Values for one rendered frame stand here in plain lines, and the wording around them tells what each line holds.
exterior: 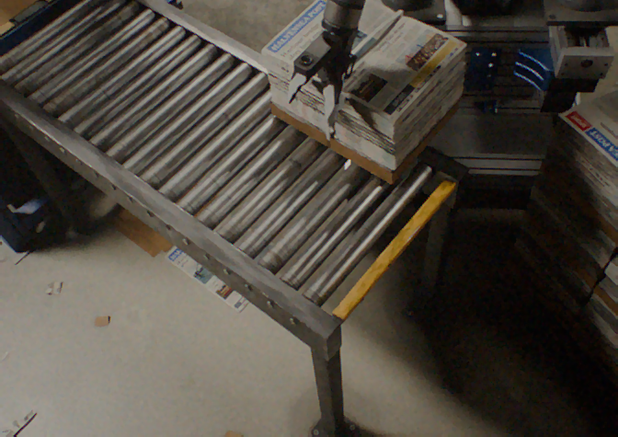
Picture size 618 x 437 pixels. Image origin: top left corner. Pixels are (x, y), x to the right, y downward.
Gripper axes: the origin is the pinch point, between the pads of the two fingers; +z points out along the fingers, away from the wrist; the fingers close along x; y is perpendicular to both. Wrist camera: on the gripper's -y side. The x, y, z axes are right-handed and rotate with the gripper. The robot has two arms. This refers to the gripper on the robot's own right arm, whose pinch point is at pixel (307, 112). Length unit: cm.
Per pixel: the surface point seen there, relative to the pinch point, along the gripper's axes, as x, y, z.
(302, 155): 4.9, 11.8, 16.9
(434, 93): -17.6, 21.1, -9.1
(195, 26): 60, 28, 8
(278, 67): 14.7, 6.6, -3.0
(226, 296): 31, 35, 95
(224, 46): 47, 27, 8
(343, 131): -3.6, 12.0, 5.5
